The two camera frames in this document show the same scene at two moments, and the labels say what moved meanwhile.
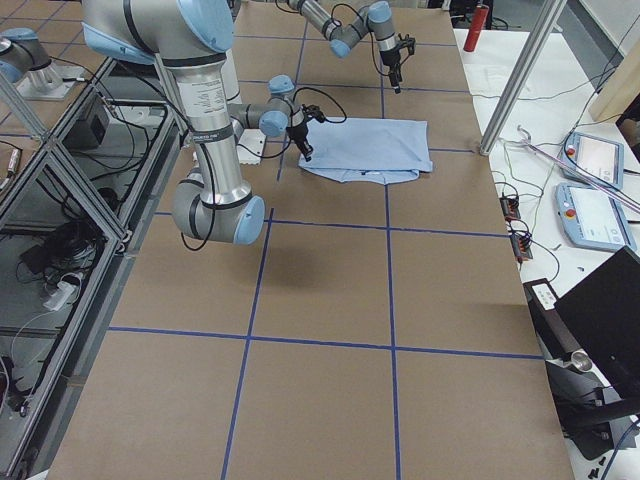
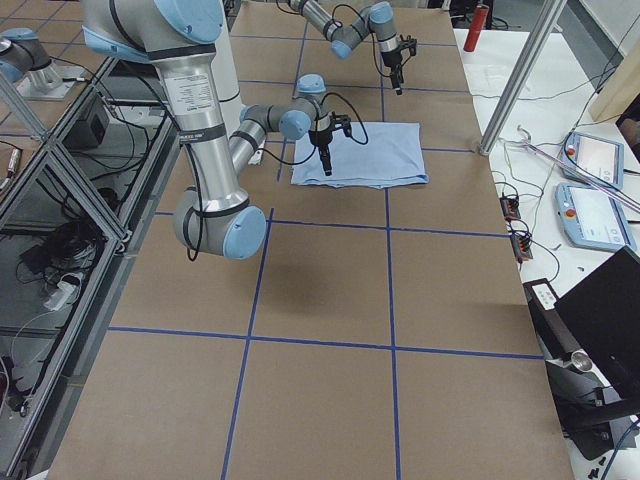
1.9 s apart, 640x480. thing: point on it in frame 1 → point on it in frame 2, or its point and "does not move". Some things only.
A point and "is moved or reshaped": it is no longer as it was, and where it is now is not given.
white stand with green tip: [571, 169] does not move
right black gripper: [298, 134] → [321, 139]
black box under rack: [86, 134] does not move
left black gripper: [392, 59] does not move
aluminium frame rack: [72, 207] does not move
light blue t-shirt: [369, 150] is moved or reshaped
